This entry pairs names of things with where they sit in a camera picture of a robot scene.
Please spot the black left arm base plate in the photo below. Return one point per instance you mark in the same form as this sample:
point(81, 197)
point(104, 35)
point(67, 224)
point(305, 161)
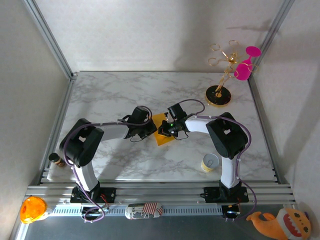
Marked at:
point(110, 193)

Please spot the aluminium side rail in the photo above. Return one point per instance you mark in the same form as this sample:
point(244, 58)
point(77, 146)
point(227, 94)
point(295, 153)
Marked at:
point(60, 112)
point(262, 112)

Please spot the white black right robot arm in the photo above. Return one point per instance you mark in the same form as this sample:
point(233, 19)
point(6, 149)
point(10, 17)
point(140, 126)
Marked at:
point(225, 135)

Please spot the pink wine glass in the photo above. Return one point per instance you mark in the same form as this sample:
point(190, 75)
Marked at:
point(243, 71)

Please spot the orange plastic ball toy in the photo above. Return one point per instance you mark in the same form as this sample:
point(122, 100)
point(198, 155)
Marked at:
point(32, 208)

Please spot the yellow tin can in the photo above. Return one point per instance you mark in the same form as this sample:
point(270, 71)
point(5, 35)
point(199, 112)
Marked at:
point(210, 162)

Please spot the gold cup holder stand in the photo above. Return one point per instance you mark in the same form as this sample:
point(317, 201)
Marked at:
point(218, 96)

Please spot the crushed printed drink can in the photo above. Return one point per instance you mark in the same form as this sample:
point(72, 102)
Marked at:
point(140, 212)

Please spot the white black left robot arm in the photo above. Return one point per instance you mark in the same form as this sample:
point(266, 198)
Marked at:
point(80, 142)

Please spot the aluminium frame post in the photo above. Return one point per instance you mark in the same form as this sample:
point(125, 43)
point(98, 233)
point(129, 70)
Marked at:
point(50, 37)
point(277, 25)

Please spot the orange plush monster toy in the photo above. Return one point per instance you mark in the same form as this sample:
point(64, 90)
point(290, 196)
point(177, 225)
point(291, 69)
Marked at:
point(287, 225)

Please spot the black controller box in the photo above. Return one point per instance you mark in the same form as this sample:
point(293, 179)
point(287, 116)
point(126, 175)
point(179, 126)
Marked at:
point(231, 210)
point(91, 211)

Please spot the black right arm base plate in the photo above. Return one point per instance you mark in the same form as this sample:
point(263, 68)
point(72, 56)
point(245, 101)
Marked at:
point(211, 193)

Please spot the yellow paper sheet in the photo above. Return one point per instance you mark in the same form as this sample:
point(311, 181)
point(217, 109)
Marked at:
point(162, 141)

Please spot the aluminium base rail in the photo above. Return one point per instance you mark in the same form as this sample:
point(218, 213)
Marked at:
point(162, 193)

